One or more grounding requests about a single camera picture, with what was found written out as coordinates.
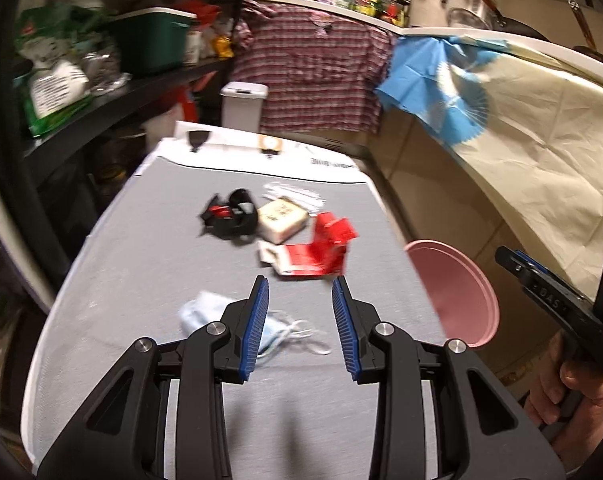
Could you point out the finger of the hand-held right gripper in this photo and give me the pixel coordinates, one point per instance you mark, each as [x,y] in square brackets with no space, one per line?
[534,263]
[509,261]

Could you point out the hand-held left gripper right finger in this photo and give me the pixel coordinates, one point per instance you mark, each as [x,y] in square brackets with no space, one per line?
[346,330]

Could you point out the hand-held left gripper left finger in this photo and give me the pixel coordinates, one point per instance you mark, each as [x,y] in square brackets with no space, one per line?
[254,330]

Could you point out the blue face mask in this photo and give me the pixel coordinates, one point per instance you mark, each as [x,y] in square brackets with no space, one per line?
[201,310]

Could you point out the pink bin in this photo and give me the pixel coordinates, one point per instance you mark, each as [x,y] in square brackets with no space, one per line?
[446,285]

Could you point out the red carton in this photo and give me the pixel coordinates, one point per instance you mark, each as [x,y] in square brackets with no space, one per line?
[306,257]

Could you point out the black and red packaging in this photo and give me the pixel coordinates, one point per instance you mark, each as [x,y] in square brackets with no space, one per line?
[241,220]

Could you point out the beige paper box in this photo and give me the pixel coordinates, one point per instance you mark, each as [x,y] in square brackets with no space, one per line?
[281,217]

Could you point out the clear plastic wrapper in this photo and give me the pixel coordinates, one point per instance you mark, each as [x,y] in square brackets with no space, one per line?
[294,192]

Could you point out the person's right hand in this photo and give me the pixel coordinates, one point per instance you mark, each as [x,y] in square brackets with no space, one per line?
[556,395]

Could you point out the beige kitchen cabinets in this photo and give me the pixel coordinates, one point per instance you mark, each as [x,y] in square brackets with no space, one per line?
[431,185]

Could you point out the blue and cream printed cloth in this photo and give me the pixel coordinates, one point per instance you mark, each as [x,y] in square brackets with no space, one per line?
[531,125]

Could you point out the white lidded bin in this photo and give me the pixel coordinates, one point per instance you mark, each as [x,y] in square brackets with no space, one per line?
[241,107]

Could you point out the black frying pan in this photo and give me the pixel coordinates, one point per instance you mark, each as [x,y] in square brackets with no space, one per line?
[521,27]

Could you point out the steel bowl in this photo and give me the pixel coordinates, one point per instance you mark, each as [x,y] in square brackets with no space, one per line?
[469,19]

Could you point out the plaid shirt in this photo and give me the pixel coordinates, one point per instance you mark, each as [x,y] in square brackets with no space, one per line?
[311,75]

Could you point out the black shelf rack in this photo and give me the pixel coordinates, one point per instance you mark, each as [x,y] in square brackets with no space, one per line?
[131,92]

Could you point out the black spice rack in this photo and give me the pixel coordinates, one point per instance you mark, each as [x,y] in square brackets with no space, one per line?
[381,5]

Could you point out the white labelled jar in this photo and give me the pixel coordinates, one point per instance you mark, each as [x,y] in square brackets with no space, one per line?
[192,47]

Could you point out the clear plastic bags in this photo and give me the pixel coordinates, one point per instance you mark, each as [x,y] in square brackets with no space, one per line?
[104,72]

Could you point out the green storage box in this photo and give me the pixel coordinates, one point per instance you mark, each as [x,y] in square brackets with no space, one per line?
[149,42]

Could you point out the green and white packet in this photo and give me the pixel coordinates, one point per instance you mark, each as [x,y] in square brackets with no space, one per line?
[51,100]

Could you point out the red plastic packet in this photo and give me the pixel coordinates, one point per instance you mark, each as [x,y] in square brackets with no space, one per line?
[196,10]

